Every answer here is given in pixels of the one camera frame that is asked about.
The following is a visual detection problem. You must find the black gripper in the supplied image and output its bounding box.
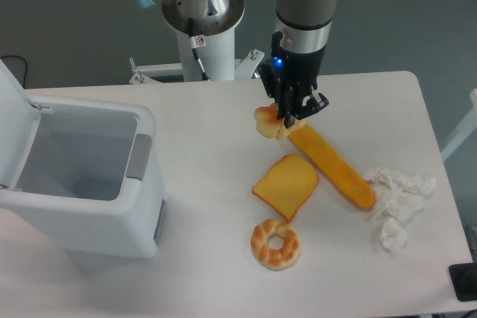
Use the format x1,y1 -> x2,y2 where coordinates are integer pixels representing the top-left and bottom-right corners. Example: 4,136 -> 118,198
258,31 -> 329,128

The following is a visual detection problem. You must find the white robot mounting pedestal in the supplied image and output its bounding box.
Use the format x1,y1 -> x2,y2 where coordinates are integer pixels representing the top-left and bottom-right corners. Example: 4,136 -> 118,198
130,0 -> 265,84

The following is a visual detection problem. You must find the white frame post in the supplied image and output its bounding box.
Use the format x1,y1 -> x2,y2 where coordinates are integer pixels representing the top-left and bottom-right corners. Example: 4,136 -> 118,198
440,89 -> 476,162

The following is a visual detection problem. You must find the ring shaped braided bread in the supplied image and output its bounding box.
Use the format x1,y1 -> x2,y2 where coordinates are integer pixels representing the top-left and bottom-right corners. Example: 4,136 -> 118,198
250,218 -> 302,271

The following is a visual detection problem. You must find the black floor cable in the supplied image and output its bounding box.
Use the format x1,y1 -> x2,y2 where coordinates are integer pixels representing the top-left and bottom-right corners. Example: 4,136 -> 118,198
0,54 -> 29,88

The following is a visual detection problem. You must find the black device at edge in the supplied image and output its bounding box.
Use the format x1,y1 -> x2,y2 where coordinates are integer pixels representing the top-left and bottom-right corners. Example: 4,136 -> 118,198
449,262 -> 476,302

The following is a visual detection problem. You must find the round braided bread roll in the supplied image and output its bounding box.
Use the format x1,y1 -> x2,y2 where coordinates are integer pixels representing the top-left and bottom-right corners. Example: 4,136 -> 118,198
254,103 -> 306,139

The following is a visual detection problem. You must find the white open trash can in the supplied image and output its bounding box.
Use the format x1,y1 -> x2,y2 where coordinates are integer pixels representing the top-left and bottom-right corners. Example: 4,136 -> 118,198
1,66 -> 167,258

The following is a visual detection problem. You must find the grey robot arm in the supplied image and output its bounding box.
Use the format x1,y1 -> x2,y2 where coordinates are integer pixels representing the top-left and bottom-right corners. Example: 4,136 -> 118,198
142,0 -> 337,128

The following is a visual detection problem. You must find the large crumpled white tissue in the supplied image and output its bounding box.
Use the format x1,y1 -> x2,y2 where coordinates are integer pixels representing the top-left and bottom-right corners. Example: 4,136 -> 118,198
362,167 -> 437,223

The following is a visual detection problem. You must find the small crumpled white tissue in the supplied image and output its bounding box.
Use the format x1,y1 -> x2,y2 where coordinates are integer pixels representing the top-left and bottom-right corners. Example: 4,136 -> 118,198
379,217 -> 407,255

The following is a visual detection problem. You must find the long orange baguette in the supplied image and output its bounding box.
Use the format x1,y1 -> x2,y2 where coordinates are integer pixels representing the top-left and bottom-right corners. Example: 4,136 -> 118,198
288,124 -> 376,210

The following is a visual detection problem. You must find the orange toast slice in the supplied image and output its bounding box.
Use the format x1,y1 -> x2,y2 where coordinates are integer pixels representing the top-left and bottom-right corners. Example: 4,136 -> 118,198
252,154 -> 319,222

